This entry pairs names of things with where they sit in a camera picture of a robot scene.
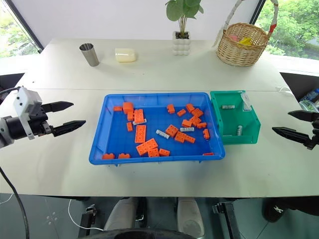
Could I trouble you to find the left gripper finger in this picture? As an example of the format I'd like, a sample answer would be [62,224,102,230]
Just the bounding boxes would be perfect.
[52,119,87,137]
[41,101,74,114]

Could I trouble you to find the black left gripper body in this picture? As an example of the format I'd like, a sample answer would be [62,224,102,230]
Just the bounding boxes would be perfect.
[26,102,54,137]

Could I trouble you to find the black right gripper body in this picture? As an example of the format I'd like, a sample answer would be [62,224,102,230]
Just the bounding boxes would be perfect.
[307,113,319,151]

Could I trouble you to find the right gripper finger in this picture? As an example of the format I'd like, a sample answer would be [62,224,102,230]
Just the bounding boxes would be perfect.
[272,126,312,148]
[287,110,316,123]

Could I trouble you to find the green plastic bin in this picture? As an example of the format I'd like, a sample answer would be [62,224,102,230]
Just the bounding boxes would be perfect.
[209,90,262,145]

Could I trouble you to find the clear bag of items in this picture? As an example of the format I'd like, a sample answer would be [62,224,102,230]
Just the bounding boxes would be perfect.
[298,89,319,112]

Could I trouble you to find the white label card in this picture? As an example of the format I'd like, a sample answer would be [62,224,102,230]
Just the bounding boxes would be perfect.
[240,93,251,112]

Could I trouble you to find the steel cup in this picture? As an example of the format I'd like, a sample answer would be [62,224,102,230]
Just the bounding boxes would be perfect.
[79,42,101,67]

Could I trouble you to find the black trouser leg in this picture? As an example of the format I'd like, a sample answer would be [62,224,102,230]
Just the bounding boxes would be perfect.
[283,198,319,217]

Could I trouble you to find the upside-down orange LEGO plate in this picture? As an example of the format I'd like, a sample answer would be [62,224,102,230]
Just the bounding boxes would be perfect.
[134,124,147,144]

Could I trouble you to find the black shoe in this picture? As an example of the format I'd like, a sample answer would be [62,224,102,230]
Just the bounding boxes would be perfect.
[262,198,288,224]

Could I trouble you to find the long orange block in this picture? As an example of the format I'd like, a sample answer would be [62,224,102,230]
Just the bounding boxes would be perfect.
[174,131,196,144]
[135,137,160,156]

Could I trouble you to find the cream translucent container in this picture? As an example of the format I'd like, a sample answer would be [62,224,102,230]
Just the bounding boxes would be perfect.
[114,47,138,63]

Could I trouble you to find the yellow item in basket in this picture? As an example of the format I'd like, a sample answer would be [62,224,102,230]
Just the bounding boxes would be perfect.
[237,36,254,48]

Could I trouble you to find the blue plastic tray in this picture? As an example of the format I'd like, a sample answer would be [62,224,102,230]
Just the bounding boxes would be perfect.
[89,92,227,167]

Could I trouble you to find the grey rounded robot leg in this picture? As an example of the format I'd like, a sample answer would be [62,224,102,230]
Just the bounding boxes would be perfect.
[176,197,205,238]
[103,197,138,232]

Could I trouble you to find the white paper tag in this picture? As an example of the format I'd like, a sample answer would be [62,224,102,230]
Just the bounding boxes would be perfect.
[211,26,224,48]

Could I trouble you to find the dark rounded robot shape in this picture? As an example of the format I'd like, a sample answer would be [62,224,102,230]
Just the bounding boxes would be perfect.
[99,227,198,239]

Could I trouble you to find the green plant in white pot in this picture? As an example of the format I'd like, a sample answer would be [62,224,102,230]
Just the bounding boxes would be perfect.
[164,0,204,56]

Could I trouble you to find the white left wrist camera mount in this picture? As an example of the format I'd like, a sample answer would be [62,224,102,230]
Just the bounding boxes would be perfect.
[12,86,43,140]

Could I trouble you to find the black window frame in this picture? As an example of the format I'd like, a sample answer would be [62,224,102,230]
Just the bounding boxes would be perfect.
[4,0,43,53]
[251,0,267,26]

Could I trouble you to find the wicker basket with handle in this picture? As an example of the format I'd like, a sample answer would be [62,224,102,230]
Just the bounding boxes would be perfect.
[215,0,280,68]

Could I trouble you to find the white floor cable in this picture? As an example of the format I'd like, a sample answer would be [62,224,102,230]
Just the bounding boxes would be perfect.
[68,198,105,232]

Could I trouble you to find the black table leg bracket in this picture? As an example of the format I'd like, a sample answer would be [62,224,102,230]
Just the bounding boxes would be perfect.
[79,204,97,238]
[211,201,242,239]

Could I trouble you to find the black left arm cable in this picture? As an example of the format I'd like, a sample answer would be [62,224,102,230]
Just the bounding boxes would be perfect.
[0,87,33,239]

